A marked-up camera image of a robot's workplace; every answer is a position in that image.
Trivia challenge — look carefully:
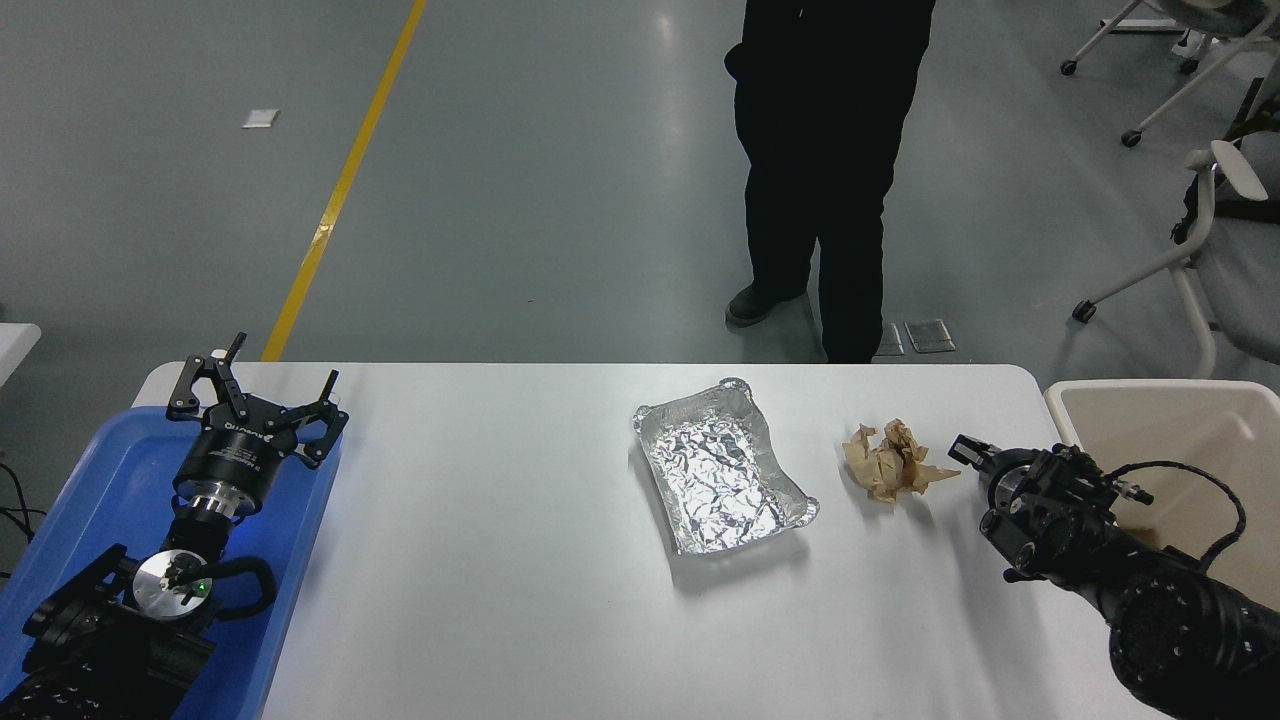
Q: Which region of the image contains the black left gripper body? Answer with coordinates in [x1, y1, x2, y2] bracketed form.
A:
[176, 405, 303, 503]

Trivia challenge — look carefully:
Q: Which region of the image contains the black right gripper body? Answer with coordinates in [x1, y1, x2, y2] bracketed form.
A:
[980, 447, 1047, 507]

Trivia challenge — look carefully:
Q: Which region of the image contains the silver foil tray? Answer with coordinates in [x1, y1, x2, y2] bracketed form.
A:
[632, 377, 821, 557]

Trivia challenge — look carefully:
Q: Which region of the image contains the crumpled tan paper ball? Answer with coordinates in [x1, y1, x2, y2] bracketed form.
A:
[842, 418, 963, 505]

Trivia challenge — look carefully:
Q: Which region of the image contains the blue plastic tray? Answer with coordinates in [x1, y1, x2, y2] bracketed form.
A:
[0, 405, 346, 720]

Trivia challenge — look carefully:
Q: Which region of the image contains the large pale bin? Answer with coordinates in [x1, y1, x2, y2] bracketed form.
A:
[1044, 379, 1280, 613]

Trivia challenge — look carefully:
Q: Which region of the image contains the white office chair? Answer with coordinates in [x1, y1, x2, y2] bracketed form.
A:
[1072, 140, 1280, 379]

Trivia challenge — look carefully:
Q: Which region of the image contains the person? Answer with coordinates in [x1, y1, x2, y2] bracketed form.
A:
[724, 0, 938, 364]

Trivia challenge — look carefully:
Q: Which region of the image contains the white chair with caster base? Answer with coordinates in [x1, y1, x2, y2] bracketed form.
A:
[1060, 0, 1280, 148]

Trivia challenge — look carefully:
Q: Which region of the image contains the black cable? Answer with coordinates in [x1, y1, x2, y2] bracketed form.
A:
[0, 462, 49, 581]

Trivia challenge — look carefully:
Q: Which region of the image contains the black chair frame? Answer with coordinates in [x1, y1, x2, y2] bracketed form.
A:
[1172, 75, 1280, 246]

